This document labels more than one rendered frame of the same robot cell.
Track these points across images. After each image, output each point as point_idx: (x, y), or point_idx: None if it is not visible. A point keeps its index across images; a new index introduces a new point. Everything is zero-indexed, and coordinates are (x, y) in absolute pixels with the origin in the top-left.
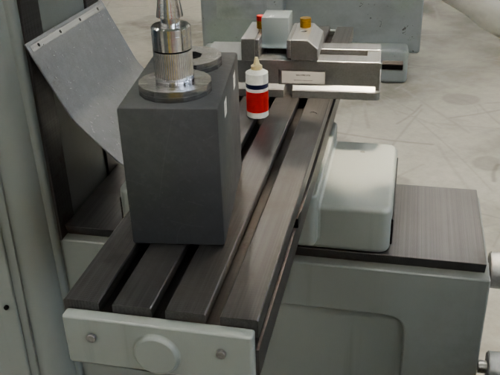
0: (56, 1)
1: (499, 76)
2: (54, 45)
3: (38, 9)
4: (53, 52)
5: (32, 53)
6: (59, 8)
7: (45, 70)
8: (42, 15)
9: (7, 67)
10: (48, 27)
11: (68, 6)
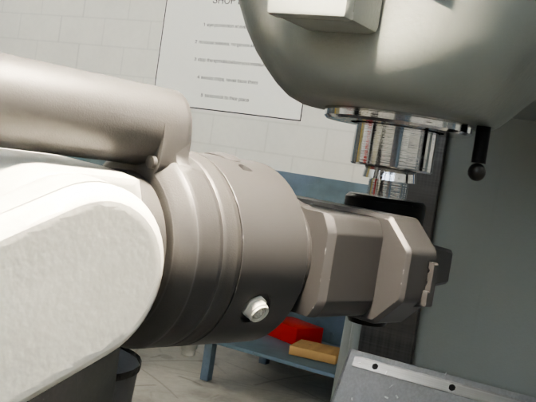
0: (488, 345)
1: None
2: (410, 391)
3: (412, 323)
4: (394, 396)
5: (347, 365)
6: (493, 361)
7: (343, 398)
8: (428, 340)
9: (339, 371)
10: (439, 369)
11: (529, 376)
